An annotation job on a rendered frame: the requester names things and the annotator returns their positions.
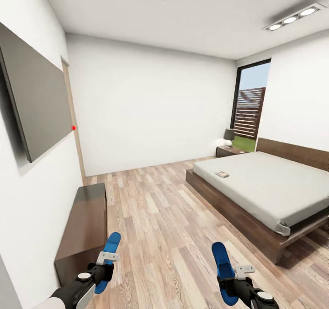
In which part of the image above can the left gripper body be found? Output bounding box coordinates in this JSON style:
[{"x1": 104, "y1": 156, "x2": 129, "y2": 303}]
[{"x1": 88, "y1": 262, "x2": 114, "y2": 284}]

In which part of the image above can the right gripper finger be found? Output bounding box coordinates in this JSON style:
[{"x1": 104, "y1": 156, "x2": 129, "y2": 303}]
[{"x1": 217, "y1": 276, "x2": 226, "y2": 289}]

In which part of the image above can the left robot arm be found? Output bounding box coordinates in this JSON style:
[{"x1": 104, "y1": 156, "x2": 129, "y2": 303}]
[{"x1": 31, "y1": 252, "x2": 120, "y2": 309}]

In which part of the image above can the sandal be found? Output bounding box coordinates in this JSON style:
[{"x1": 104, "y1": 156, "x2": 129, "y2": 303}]
[
  {"x1": 95, "y1": 232, "x2": 121, "y2": 294},
  {"x1": 212, "y1": 242, "x2": 239, "y2": 306}
]

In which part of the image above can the hardback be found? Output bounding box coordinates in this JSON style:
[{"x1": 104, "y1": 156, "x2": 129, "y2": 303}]
[{"x1": 215, "y1": 170, "x2": 229, "y2": 178}]

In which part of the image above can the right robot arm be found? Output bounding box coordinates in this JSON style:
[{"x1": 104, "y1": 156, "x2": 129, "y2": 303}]
[{"x1": 217, "y1": 265, "x2": 280, "y2": 309}]

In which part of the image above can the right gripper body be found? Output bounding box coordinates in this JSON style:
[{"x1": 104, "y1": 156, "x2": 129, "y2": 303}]
[{"x1": 223, "y1": 277, "x2": 253, "y2": 303}]

